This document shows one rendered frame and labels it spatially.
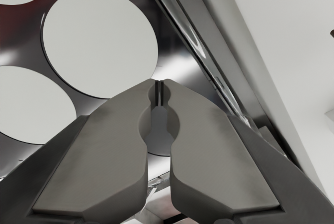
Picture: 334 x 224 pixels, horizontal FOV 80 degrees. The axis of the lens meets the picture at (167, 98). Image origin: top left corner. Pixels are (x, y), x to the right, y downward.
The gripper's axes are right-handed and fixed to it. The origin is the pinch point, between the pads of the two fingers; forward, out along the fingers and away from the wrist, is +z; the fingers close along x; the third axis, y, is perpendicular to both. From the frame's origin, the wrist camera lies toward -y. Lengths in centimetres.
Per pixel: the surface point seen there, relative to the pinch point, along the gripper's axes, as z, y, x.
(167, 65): 7.2, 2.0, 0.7
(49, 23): 7.2, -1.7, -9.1
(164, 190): 9.2, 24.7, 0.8
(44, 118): 7.2, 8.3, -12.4
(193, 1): 15.2, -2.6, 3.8
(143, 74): 7.2, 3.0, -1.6
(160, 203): 9.2, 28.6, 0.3
